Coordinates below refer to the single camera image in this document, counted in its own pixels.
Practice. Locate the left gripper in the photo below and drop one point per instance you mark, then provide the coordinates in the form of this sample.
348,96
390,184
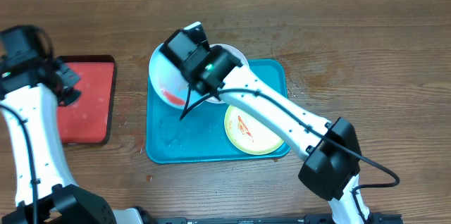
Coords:
73,77

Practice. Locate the light blue plate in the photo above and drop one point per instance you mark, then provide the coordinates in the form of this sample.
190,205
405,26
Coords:
166,80

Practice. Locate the white plate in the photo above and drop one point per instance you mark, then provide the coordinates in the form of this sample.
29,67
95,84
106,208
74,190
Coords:
235,52

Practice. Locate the yellow-green plate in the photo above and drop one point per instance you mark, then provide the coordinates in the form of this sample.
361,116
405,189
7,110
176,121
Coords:
248,134

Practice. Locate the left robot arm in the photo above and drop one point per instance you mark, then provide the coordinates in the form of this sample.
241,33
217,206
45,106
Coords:
33,85

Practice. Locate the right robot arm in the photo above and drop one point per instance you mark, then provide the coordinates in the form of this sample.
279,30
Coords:
330,151

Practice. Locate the red water tray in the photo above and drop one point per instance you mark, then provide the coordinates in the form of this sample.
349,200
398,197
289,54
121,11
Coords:
88,120

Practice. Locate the teal plastic tray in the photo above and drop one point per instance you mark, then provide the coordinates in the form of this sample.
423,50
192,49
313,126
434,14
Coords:
199,137

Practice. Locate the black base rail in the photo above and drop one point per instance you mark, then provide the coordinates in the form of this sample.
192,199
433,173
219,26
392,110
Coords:
324,218

